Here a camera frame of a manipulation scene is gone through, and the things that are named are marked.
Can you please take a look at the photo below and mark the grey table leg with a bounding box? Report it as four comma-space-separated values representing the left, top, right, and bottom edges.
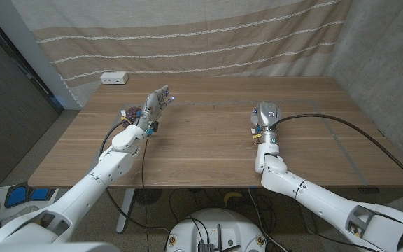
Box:
299, 209, 318, 235

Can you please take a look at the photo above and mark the thin black left wrist cable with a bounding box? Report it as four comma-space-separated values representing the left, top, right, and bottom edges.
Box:
140, 134, 150, 190

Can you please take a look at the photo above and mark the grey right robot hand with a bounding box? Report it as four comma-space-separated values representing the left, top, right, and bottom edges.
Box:
250, 101, 282, 136

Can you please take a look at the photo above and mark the white robot torso base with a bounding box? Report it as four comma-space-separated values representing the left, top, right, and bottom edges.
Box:
164, 209, 268, 252

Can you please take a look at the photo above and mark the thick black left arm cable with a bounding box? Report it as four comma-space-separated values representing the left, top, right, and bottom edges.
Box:
98, 120, 170, 234

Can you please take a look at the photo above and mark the black round fan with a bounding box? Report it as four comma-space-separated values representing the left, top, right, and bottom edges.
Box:
134, 188, 163, 207

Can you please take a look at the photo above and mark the dark perforated panel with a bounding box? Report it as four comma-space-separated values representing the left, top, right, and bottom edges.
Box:
0, 10, 64, 192

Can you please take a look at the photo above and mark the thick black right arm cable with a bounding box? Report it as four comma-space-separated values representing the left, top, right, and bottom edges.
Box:
270, 113, 403, 193

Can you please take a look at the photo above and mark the dark red circuit board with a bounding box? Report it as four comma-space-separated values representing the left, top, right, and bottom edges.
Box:
123, 106, 142, 123

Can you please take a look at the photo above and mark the yellow curved object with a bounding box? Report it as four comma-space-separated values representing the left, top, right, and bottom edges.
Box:
223, 191, 243, 207

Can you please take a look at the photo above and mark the beige striped backdrop cloth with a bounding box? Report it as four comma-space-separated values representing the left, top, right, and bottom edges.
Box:
10, 0, 353, 108

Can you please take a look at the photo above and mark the white power strip box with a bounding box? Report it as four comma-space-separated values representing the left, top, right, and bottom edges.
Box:
99, 71, 129, 85

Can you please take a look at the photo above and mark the white device with blue pads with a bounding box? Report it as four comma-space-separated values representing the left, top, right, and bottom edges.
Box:
0, 181, 61, 222

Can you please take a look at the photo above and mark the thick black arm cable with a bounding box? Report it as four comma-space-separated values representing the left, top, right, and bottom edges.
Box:
270, 113, 403, 193
98, 120, 170, 234

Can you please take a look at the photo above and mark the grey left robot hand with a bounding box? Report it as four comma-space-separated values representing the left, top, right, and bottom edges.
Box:
137, 84, 175, 130

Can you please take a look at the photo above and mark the white table leg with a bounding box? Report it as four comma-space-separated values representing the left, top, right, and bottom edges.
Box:
115, 188, 136, 235

